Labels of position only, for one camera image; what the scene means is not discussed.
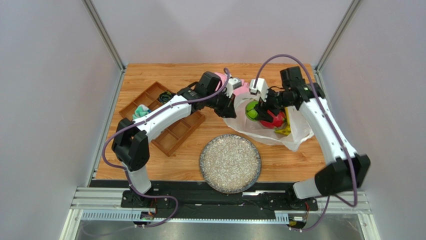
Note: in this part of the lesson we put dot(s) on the pink folded cloth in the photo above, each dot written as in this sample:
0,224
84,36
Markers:
223,78

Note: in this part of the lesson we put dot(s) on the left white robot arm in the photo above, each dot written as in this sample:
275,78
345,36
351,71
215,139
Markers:
131,141

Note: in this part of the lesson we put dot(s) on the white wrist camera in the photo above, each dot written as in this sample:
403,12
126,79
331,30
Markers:
233,87
259,87

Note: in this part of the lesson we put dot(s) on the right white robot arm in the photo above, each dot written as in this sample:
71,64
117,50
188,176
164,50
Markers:
345,169

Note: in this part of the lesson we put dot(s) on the green fake melon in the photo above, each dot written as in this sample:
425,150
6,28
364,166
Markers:
250,111

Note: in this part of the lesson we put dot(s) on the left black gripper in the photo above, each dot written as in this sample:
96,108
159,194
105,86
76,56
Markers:
227,110

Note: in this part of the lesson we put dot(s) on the white plastic bag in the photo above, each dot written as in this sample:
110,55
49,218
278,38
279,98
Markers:
300,130

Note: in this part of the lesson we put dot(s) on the white teal rolled sock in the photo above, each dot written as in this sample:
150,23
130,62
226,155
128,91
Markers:
141,111

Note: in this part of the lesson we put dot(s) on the red fake dragon fruit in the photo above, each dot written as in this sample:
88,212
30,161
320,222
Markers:
277,121

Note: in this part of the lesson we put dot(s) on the yellow fake banana bunch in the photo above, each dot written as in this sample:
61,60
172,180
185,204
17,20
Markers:
285,129

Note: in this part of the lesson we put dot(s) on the brown wooden divided tray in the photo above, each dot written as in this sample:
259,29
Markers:
172,136

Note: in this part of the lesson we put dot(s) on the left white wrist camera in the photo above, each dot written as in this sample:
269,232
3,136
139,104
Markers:
233,87

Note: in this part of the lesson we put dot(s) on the speckled round plate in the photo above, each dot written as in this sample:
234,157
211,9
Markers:
230,163

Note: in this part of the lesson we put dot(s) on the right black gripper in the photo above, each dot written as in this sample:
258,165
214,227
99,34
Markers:
263,111

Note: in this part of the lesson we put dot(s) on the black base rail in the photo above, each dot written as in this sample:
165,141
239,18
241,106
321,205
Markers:
198,200

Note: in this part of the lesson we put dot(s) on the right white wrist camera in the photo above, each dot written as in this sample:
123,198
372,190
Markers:
259,87

